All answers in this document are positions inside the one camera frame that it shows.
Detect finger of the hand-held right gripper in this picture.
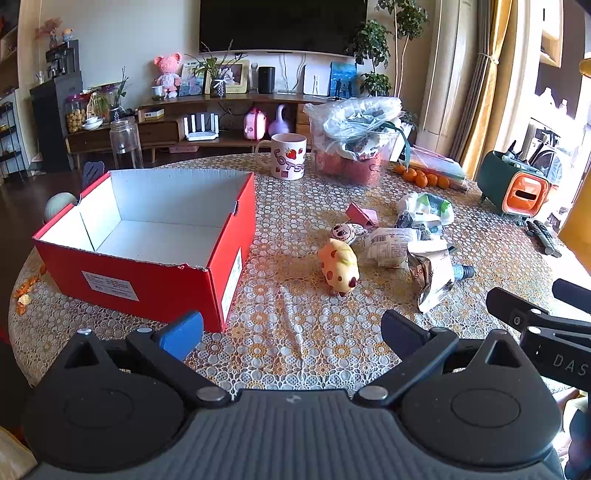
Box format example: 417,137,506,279
551,278,591,304
486,287,591,330

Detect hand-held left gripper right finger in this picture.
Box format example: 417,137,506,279
355,309,523,408

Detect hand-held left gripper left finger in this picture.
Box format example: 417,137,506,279
58,310,232,409

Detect red cardboard box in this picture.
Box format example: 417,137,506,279
32,168,256,333

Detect clear barcode snack packet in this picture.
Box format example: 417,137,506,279
362,227,419,268

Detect yellow spotted pig toy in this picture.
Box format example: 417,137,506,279
318,237,361,297

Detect cartoon monster face plush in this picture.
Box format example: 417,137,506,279
329,223,368,245

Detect white teal snack pouch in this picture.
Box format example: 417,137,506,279
398,192,454,225

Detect round desktop with lace tablecloth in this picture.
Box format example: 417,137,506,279
7,154,591,407

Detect green round desktop bin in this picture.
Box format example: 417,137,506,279
44,192,78,223

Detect grey remote control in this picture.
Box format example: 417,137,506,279
533,220,563,257

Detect yellow chair back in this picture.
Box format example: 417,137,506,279
558,185,591,273

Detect silver foil pouch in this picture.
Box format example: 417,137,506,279
406,242,458,313

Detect small dark printed packet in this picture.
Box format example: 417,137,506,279
394,210,445,241

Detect green orange desk organizer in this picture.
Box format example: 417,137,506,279
475,141,551,217

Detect pink clip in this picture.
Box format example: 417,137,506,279
345,202,379,229

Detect orange peels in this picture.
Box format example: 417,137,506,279
16,265,47,315

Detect clear container with apples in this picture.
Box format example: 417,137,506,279
313,138,393,188

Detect blue slotted spatula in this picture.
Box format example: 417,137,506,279
82,161,105,192

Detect tall glass jar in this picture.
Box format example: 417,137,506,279
109,117,145,170

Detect wooden television cabinet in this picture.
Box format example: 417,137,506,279
65,92,342,155

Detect white strawberry print mug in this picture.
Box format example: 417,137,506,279
255,133,308,181

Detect white antenna router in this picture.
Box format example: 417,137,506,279
183,114,220,141

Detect pink toy suitcase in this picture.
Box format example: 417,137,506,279
243,107,267,140

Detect clear plastic bag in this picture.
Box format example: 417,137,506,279
303,97,403,160

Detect purple vase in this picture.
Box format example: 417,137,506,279
269,104,291,138

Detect yellow curtain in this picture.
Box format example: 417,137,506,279
459,0,514,176

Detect cookie jar with pink lid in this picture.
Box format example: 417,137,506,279
65,93,88,134

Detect leafy plant in vase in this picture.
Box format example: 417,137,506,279
88,69,130,121

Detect black cabinet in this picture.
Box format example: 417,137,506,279
30,74,84,174

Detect potted grass plant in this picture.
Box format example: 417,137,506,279
185,41,236,99

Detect white standing air conditioner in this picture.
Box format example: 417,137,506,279
416,0,481,148

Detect pink doll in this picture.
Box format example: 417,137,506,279
154,54,183,99

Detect blue painting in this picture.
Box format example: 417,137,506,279
330,62,358,99

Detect white panel device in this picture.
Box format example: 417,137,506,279
303,65,331,96

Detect tall green houseplant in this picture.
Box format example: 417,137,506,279
348,0,430,97

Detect black coffee machine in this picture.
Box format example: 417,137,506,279
45,40,80,78

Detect black television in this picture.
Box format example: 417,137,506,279
198,0,368,57

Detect pink flowers in vase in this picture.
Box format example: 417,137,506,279
36,17,63,49

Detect small picture frame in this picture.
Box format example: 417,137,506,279
179,64,206,97

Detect cream photo frame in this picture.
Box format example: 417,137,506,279
210,60,250,94

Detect black wire shelf rack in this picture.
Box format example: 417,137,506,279
0,99,28,181

